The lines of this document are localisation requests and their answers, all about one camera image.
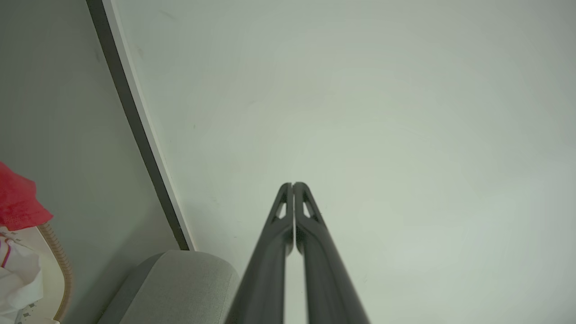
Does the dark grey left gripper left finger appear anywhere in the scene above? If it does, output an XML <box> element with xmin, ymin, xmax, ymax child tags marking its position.
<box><xmin>225</xmin><ymin>182</ymin><xmax>294</xmax><ymax>324</ymax></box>

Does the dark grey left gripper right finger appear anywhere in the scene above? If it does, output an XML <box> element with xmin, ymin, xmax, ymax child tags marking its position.
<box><xmin>294</xmin><ymin>182</ymin><xmax>370</xmax><ymax>324</ymax></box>

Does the red garment with white band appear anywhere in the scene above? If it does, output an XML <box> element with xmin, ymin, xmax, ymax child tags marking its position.
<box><xmin>0</xmin><ymin>161</ymin><xmax>54</xmax><ymax>231</ymax></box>

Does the wicker rimmed laundry basket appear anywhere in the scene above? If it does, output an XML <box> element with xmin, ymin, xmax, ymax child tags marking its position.
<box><xmin>13</xmin><ymin>223</ymin><xmax>73</xmax><ymax>324</ymax></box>

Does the grey fabric sofa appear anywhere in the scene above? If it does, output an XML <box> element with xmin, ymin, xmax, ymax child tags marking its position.
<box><xmin>97</xmin><ymin>250</ymin><xmax>241</xmax><ymax>324</ymax></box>

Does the white cloth with red stripes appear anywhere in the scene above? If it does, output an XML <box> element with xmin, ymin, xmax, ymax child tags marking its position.
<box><xmin>0</xmin><ymin>227</ymin><xmax>45</xmax><ymax>324</ymax></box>

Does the dark wall baseboard strip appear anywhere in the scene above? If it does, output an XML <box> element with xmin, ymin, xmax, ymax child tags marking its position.
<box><xmin>85</xmin><ymin>0</ymin><xmax>196</xmax><ymax>251</ymax></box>

